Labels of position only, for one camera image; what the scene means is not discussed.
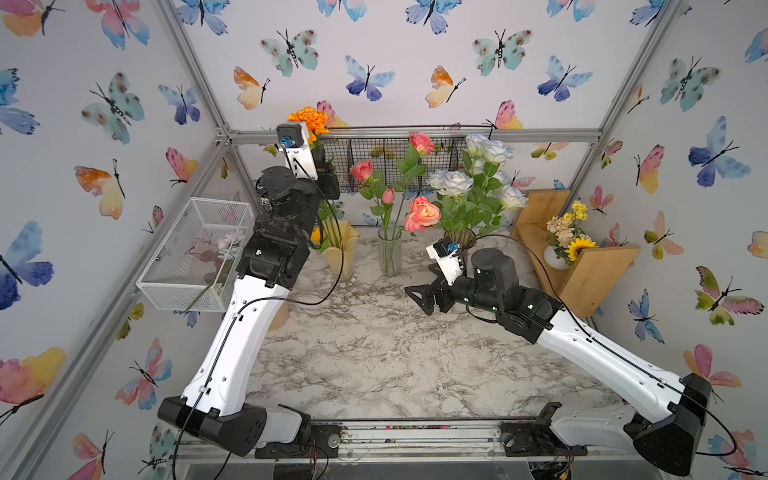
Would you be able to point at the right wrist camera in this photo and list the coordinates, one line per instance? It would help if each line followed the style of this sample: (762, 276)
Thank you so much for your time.
(448, 255)

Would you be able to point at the purple ribbed glass vase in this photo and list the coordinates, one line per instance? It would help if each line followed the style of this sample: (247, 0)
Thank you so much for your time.
(466, 240)

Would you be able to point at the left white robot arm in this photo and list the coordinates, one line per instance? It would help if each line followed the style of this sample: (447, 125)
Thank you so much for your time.
(212, 406)

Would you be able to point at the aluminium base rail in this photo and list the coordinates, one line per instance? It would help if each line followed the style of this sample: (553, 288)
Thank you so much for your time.
(460, 440)

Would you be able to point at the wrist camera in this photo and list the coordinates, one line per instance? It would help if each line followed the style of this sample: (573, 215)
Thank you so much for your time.
(293, 141)
(448, 255)

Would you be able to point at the pink rose small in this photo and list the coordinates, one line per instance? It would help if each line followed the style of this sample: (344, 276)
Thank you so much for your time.
(387, 199)

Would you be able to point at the white mesh wall basket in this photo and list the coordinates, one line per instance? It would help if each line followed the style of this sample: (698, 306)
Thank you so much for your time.
(192, 268)

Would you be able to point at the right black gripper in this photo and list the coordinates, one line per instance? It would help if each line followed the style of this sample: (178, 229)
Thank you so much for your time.
(440, 288)

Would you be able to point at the wooden corner shelf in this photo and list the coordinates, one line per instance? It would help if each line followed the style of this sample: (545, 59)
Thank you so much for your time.
(584, 286)

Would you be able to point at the clear ribbed glass vase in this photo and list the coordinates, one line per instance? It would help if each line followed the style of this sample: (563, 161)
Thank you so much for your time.
(390, 251)

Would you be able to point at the sunflower bouquet in white vase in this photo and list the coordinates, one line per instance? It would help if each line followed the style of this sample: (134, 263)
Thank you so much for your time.
(566, 238)

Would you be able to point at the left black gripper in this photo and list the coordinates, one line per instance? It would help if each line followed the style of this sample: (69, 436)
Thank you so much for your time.
(322, 179)

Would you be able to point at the pink rose pile top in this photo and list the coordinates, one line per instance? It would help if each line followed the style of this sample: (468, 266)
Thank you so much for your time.
(423, 214)

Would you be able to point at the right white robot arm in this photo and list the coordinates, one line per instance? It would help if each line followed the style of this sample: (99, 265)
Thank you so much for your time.
(664, 415)

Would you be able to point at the yellow wavy glass vase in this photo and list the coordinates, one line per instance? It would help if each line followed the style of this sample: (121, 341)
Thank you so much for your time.
(341, 260)

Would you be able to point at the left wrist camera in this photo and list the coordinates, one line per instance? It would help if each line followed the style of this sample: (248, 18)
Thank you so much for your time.
(293, 141)

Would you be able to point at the green succulent in pink pot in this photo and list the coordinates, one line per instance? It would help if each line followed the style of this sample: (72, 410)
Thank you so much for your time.
(280, 318)

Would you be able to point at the black wire wall basket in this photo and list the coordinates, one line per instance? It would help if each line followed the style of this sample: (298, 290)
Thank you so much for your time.
(385, 152)

